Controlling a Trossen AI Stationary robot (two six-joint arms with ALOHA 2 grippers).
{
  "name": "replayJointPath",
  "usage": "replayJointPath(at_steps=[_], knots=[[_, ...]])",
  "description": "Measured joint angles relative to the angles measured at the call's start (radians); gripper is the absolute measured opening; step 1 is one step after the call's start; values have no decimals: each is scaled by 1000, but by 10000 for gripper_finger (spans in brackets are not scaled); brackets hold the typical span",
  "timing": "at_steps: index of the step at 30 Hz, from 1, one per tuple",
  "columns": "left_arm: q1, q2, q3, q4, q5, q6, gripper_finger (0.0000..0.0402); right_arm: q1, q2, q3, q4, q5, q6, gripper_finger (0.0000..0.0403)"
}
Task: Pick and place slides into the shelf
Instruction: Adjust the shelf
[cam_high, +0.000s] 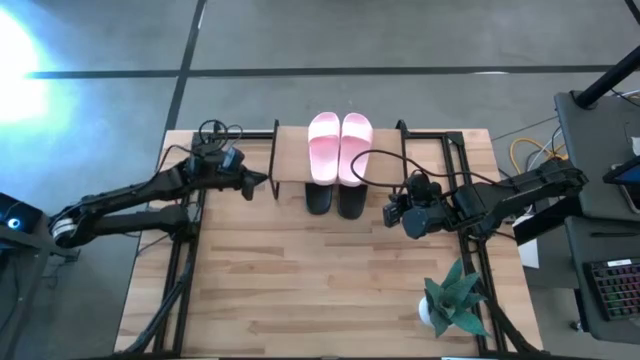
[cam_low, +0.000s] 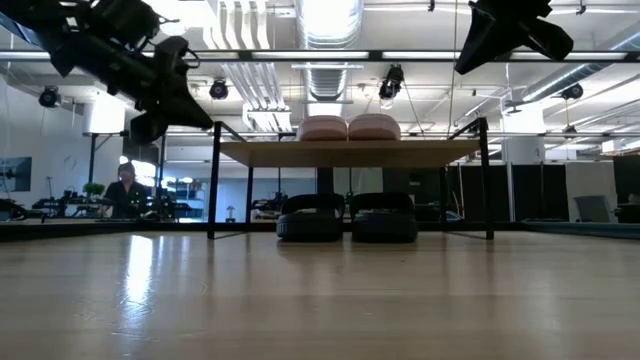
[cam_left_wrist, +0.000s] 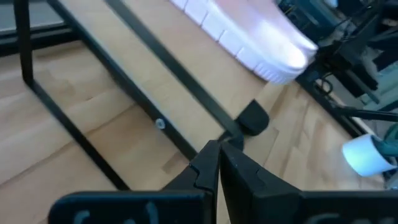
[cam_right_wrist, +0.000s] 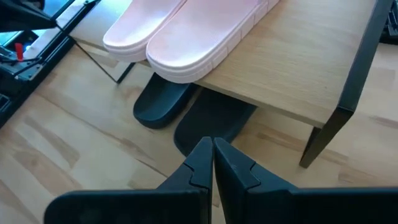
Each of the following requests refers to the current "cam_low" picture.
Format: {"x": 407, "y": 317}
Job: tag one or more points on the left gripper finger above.
{"x": 149, "y": 129}
{"x": 192, "y": 114}

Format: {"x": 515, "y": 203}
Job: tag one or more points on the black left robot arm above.
{"x": 100, "y": 65}

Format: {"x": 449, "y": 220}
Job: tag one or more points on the wooden shelf with black frame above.
{"x": 350, "y": 154}

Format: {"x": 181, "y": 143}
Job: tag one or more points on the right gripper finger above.
{"x": 480, "y": 45}
{"x": 550, "y": 41}

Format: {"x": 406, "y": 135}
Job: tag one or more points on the person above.
{"x": 125, "y": 197}

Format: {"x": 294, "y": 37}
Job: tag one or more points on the pink slide sandal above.
{"x": 375, "y": 127}
{"x": 322, "y": 129}

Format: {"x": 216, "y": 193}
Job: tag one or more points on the black partition panel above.
{"x": 525, "y": 192}

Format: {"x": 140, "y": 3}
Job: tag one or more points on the black overhead camera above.
{"x": 391, "y": 82}

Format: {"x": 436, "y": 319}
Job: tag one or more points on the small green potted plant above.
{"x": 93, "y": 189}

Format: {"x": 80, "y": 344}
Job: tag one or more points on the black ceiling spotlight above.
{"x": 572, "y": 91}
{"x": 49, "y": 97}
{"x": 218, "y": 90}

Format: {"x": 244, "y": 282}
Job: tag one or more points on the black slide sandal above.
{"x": 310, "y": 225}
{"x": 384, "y": 225}

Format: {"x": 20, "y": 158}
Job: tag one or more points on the silver ventilation duct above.
{"x": 327, "y": 30}

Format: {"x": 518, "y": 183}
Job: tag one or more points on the black metal rig frame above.
{"x": 92, "y": 160}

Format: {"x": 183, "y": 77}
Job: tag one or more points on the wall-mounted monitor screen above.
{"x": 17, "y": 175}

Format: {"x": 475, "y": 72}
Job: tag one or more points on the white square pillar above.
{"x": 104, "y": 117}

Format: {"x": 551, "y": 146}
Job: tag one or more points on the black overhead frame bar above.
{"x": 375, "y": 55}

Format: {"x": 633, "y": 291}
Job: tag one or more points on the small table lamp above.
{"x": 230, "y": 209}

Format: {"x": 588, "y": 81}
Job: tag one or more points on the grey office chair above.
{"x": 595, "y": 209}

